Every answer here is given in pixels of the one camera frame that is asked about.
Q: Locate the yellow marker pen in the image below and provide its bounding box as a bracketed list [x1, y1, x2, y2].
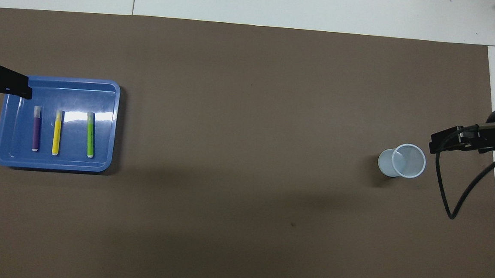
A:
[51, 110, 63, 156]

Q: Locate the green marker pen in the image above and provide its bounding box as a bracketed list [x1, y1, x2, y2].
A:
[85, 112, 97, 158]

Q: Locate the purple marker pen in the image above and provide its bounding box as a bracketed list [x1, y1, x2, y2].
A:
[31, 106, 43, 152]

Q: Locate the translucent white plastic cup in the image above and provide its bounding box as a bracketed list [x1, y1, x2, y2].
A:
[377, 142, 428, 180]

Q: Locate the blue plastic tray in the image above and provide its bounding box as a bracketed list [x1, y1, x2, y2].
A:
[0, 73, 122, 174]

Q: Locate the brown table mat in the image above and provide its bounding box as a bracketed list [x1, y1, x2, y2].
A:
[0, 7, 495, 278]

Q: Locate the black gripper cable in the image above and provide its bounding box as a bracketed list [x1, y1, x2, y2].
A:
[431, 118, 495, 223]

